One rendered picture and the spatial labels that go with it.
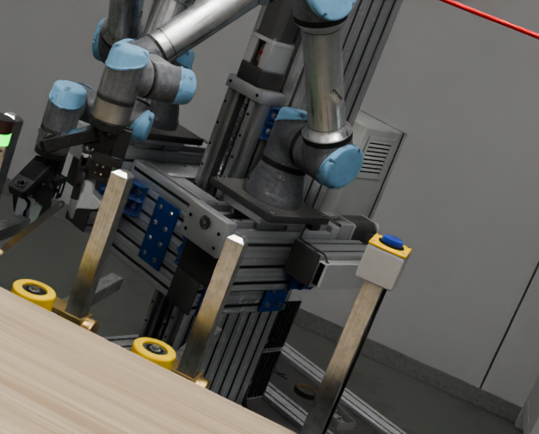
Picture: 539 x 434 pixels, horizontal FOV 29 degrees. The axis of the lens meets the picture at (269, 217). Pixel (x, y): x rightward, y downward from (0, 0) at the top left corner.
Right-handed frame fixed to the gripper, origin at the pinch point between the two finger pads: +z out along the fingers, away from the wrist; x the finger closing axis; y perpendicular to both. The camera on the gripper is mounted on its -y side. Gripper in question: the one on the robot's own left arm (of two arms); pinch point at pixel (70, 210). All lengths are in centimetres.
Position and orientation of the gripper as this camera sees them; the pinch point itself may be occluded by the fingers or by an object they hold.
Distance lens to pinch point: 208.8
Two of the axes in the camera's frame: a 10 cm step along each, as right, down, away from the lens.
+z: -3.3, 9.0, 2.7
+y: 9.4, 3.0, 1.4
